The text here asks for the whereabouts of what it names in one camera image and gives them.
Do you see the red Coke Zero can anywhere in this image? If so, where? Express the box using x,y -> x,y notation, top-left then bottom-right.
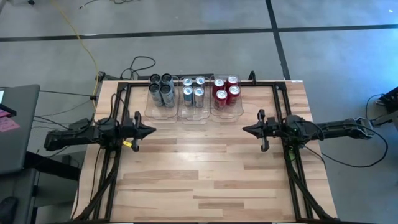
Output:
226,75 -> 239,90
228,85 -> 242,106
214,89 -> 229,110
213,77 -> 226,96

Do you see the yellow cable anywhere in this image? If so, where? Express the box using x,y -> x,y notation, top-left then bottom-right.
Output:
50,0 -> 102,111

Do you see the pink sticky note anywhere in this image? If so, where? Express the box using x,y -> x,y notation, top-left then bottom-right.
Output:
0,116 -> 21,134

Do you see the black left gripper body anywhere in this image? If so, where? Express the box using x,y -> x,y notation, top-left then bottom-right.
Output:
119,111 -> 142,153

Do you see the black cable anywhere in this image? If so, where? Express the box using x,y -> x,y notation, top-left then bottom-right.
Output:
303,123 -> 389,169
119,55 -> 157,81
78,0 -> 137,9
39,89 -> 100,101

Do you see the clear plastic bin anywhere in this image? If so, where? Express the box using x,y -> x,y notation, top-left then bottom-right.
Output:
144,74 -> 182,121
210,73 -> 244,123
177,75 -> 212,123

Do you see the black computer mouse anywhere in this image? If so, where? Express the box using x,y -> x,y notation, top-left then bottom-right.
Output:
0,195 -> 19,224

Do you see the black equipment box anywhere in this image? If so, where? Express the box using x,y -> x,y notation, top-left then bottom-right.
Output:
369,86 -> 398,128

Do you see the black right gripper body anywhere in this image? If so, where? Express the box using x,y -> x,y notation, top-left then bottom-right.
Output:
257,108 -> 282,153

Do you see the black phone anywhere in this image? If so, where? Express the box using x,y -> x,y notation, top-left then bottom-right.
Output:
0,104 -> 17,118

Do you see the grey desk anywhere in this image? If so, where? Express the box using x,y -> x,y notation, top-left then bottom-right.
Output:
0,167 -> 40,224

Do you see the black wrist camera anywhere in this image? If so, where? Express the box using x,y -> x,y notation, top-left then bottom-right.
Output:
98,116 -> 118,133
266,116 -> 282,131

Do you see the black aluminium table frame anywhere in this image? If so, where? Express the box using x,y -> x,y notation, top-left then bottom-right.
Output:
70,73 -> 340,224

